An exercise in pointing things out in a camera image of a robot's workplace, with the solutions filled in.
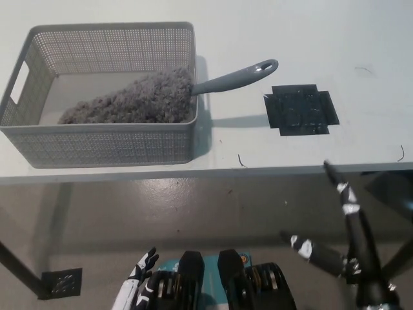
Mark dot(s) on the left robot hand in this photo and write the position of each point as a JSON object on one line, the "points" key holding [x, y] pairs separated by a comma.
{"points": [[129, 287]]}

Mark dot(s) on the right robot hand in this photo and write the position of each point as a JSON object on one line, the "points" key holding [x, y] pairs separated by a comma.
{"points": [[356, 232]]}

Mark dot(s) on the black teal robot body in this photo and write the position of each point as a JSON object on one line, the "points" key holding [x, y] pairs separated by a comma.
{"points": [[232, 284]]}

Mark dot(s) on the black tape patch on desk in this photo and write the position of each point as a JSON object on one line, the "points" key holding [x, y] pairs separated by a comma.
{"points": [[300, 111]]}

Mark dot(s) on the black table leg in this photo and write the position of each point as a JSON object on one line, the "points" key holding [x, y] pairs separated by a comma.
{"points": [[19, 266]]}

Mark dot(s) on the grey perforated plastic basket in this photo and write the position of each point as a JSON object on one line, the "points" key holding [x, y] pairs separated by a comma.
{"points": [[96, 147]]}

